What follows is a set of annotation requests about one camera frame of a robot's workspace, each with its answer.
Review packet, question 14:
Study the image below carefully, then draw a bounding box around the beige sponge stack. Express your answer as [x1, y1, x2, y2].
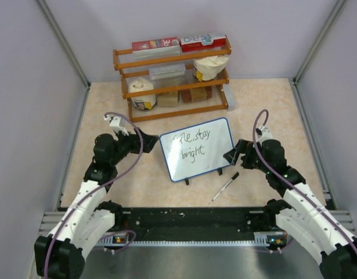
[157, 91, 179, 107]

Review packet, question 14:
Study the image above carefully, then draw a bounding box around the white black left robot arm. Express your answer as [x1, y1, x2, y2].
[34, 129, 159, 278]

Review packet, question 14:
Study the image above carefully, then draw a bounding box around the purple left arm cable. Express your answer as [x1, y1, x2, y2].
[44, 111, 145, 278]

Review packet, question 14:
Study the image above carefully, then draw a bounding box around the red foil wrap box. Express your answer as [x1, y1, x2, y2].
[132, 37, 181, 59]

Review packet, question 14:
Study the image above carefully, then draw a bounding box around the metal whiteboard stand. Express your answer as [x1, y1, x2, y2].
[184, 167, 224, 185]

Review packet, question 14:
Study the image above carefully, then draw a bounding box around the cream bag upper shelf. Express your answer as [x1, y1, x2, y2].
[193, 55, 229, 82]

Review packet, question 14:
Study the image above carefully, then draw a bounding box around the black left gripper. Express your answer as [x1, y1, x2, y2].
[110, 127, 158, 166]

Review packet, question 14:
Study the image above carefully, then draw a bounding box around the silver metal box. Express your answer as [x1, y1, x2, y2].
[149, 63, 186, 81]

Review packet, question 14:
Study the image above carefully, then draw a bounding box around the blue framed whiteboard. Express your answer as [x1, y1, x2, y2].
[159, 117, 234, 183]

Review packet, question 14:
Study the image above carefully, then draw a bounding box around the brown sponge stack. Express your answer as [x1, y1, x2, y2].
[181, 87, 212, 103]

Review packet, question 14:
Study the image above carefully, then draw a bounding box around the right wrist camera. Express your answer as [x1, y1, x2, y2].
[255, 125, 273, 145]

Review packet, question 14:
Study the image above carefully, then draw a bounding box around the grey slotted cable duct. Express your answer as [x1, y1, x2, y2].
[95, 231, 289, 249]

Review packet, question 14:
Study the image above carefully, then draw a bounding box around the orange wooden shelf rack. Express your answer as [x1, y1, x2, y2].
[113, 40, 232, 123]

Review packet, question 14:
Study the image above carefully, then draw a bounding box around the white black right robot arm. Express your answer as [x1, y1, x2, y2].
[223, 139, 357, 278]

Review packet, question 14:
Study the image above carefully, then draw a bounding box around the white bag lower shelf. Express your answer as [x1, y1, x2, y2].
[128, 77, 157, 112]

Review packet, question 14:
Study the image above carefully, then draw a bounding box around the red white wrap box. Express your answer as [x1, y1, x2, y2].
[181, 34, 226, 52]

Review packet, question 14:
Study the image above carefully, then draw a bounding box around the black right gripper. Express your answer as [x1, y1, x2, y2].
[224, 138, 272, 174]

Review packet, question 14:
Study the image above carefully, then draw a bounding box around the grey block beside rack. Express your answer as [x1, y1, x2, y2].
[223, 84, 236, 112]

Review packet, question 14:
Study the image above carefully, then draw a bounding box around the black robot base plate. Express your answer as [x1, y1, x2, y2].
[110, 207, 281, 241]

